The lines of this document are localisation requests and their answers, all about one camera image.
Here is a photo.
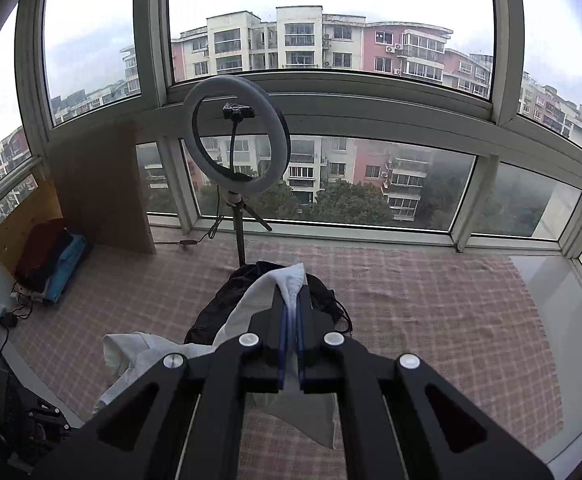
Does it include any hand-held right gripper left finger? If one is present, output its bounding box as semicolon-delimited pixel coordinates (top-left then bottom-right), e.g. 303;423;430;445
31;282;292;480

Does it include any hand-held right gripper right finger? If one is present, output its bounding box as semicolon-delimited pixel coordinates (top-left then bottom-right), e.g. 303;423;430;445
295;284;556;480

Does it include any white shirt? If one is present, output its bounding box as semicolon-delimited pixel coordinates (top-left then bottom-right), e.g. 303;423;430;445
93;262;336;448

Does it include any black garment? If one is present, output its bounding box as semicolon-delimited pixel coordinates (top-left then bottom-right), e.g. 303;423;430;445
185;261;352;346

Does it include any black tripod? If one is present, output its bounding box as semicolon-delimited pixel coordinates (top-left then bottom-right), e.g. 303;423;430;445
210;190;273;267

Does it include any pink plaid blanket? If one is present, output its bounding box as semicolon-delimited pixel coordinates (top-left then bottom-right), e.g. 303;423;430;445
6;237;566;480

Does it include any blue garment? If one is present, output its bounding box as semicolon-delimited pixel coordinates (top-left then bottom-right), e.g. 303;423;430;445
46;235;89;303

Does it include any light wooden board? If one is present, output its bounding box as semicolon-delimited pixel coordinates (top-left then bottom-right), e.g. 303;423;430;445
48;120;156;256

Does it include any navy garment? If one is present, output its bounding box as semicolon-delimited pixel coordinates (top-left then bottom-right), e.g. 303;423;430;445
31;232;74;291

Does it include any red garment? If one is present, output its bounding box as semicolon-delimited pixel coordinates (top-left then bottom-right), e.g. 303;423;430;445
21;222;69;281

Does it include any dark equipment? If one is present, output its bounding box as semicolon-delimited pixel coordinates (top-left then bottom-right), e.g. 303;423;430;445
0;367;79;480

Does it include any pine wood board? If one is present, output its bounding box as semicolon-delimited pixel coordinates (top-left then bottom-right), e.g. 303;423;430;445
0;180;64;273

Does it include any black ring light cable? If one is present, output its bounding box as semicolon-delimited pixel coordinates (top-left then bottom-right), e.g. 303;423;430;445
158;195;222;248

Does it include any white window frame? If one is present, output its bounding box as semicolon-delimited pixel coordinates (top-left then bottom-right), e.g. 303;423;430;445
0;0;582;321

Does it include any white ring light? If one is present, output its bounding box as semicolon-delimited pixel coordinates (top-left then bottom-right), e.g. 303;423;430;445
183;76;292;196

